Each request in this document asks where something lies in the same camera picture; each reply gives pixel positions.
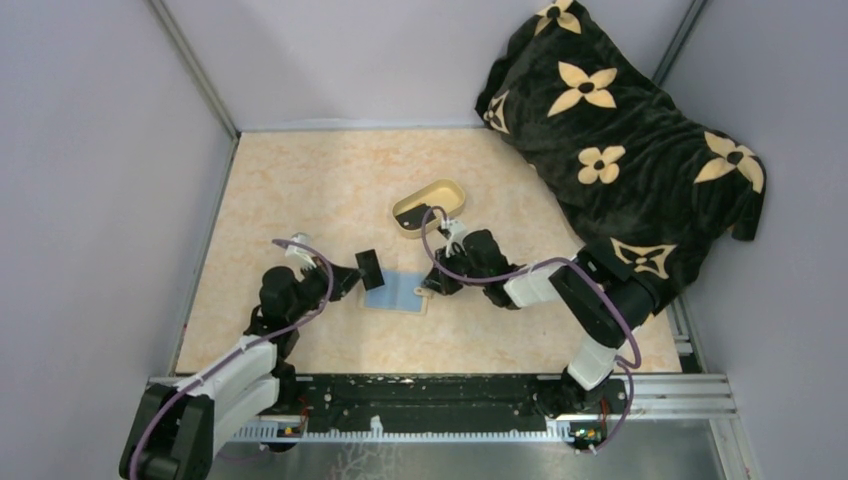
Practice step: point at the aluminium frame rail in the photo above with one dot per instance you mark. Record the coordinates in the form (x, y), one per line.
(650, 397)

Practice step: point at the black floral blanket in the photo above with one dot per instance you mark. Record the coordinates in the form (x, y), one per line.
(629, 170)

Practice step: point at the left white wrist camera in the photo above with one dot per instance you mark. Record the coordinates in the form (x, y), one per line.
(297, 252)

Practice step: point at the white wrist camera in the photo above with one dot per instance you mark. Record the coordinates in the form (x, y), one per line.
(454, 231)
(297, 252)

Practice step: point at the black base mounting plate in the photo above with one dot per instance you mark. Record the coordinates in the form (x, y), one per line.
(418, 404)

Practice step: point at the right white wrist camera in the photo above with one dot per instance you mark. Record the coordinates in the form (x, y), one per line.
(454, 231)

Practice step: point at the black credit card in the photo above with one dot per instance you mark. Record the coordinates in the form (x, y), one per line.
(416, 217)
(370, 269)

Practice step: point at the beige oval tray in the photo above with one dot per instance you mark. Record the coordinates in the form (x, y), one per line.
(444, 193)

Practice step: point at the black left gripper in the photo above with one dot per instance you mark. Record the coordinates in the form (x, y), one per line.
(343, 280)

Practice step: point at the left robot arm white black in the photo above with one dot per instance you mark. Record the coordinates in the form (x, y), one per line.
(225, 378)

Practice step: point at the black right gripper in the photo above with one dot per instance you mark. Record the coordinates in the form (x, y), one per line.
(441, 282)

